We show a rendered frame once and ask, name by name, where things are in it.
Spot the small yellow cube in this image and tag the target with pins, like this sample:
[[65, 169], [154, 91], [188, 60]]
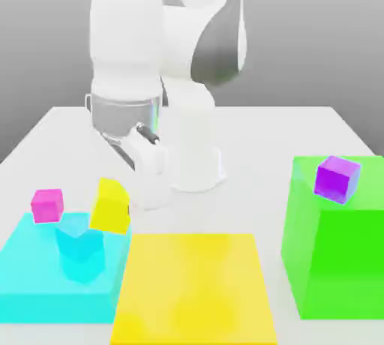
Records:
[[109, 207]]

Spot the small pink cube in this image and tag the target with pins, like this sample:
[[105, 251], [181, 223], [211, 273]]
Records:
[[47, 206]]

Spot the large yellow box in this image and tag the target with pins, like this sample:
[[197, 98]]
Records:
[[195, 288]]

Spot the large green box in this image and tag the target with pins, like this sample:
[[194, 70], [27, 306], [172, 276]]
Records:
[[345, 261]]

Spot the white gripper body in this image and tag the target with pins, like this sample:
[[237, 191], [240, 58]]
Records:
[[148, 162]]

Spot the small purple cube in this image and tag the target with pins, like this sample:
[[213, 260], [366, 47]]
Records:
[[331, 181]]

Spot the large cyan box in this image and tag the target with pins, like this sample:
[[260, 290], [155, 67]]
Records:
[[33, 285]]

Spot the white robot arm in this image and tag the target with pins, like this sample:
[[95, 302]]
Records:
[[126, 39]]

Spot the small cyan cube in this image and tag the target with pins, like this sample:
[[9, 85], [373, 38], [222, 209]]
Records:
[[80, 256]]

